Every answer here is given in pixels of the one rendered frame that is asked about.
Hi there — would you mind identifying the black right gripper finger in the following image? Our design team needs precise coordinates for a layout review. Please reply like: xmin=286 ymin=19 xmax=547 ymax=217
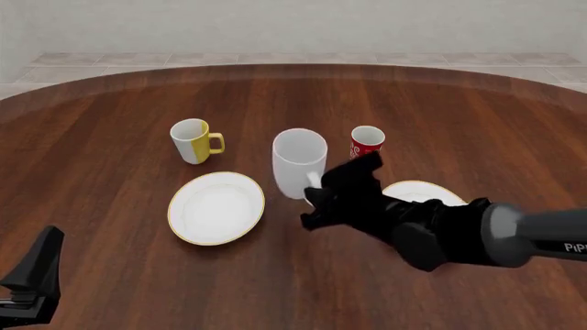
xmin=304 ymin=186 xmax=329 ymax=209
xmin=319 ymin=167 xmax=350 ymax=190

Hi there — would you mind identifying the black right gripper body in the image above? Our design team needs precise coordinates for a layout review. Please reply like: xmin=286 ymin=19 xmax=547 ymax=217
xmin=301 ymin=151 xmax=392 ymax=232

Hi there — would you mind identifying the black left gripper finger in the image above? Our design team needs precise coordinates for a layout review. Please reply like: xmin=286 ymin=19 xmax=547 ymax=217
xmin=0 ymin=225 xmax=66 ymax=299

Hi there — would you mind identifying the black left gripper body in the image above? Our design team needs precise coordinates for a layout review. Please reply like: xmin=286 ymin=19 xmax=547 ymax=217
xmin=0 ymin=286 xmax=61 ymax=326

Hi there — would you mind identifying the red patterned mug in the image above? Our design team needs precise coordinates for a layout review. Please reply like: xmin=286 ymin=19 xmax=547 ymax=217
xmin=349 ymin=125 xmax=386 ymax=161

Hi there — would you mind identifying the white plate with gold rim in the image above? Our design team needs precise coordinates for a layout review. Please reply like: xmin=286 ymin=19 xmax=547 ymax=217
xmin=381 ymin=180 xmax=470 ymax=208
xmin=167 ymin=170 xmax=267 ymax=248

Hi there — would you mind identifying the yellow and white mug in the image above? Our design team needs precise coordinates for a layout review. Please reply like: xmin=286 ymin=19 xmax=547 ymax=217
xmin=169 ymin=118 xmax=227 ymax=165

